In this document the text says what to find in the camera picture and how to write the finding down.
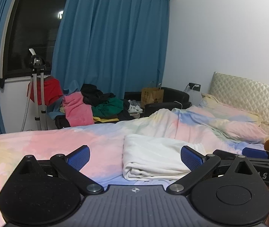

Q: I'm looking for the silver garment steamer stand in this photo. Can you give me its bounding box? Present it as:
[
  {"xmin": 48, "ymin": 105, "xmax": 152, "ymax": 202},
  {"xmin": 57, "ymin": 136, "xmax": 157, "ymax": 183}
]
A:
[{"xmin": 21, "ymin": 48, "xmax": 48, "ymax": 132}]

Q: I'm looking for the dark window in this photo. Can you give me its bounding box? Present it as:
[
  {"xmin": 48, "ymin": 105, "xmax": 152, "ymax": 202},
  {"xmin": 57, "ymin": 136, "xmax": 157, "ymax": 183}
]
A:
[{"xmin": 3, "ymin": 0, "xmax": 66, "ymax": 79}]

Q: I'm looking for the white garment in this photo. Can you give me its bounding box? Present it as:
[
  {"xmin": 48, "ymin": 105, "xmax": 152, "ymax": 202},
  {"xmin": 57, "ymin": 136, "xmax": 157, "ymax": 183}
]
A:
[{"xmin": 123, "ymin": 134, "xmax": 206, "ymax": 181}]

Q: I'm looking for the red garment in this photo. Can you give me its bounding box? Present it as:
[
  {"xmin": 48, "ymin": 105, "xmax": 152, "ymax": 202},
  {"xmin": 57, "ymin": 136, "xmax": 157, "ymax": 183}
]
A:
[{"xmin": 30, "ymin": 76, "xmax": 63, "ymax": 106}]

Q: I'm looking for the wall power socket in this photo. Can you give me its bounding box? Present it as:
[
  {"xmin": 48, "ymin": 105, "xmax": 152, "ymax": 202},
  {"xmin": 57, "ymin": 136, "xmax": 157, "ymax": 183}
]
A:
[{"xmin": 188, "ymin": 82, "xmax": 201, "ymax": 92}]

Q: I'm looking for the green garment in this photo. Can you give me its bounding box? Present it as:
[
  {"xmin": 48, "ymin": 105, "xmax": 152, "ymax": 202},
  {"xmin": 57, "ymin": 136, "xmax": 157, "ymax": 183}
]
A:
[{"xmin": 91, "ymin": 97, "xmax": 124, "ymax": 118}]

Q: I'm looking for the pastel pillow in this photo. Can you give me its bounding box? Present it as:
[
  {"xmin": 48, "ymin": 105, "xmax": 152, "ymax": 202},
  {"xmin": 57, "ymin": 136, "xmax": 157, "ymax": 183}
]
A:
[{"xmin": 198, "ymin": 94, "xmax": 262, "ymax": 126}]

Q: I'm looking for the quilted cream headboard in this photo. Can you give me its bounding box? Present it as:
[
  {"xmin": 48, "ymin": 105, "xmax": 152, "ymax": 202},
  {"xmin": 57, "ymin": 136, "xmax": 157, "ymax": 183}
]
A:
[{"xmin": 209, "ymin": 72, "xmax": 269, "ymax": 134}]

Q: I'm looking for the black sofa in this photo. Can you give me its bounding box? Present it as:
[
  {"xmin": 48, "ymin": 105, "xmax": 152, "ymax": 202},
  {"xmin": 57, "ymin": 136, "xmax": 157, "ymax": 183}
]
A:
[{"xmin": 124, "ymin": 87, "xmax": 191, "ymax": 117}]

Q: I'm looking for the black garment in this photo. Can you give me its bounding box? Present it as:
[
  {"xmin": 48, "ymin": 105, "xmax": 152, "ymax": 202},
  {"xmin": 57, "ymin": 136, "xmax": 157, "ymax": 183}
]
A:
[{"xmin": 80, "ymin": 84, "xmax": 115, "ymax": 107}]

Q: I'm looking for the pink garment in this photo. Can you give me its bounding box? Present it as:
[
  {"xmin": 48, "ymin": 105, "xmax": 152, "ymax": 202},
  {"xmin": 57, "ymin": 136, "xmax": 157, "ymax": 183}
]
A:
[{"xmin": 62, "ymin": 92, "xmax": 94, "ymax": 127}]

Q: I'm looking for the pastel bed duvet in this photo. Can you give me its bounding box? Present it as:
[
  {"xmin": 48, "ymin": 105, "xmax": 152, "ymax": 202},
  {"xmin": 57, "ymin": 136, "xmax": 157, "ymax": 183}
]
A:
[{"xmin": 0, "ymin": 106, "xmax": 269, "ymax": 226}]

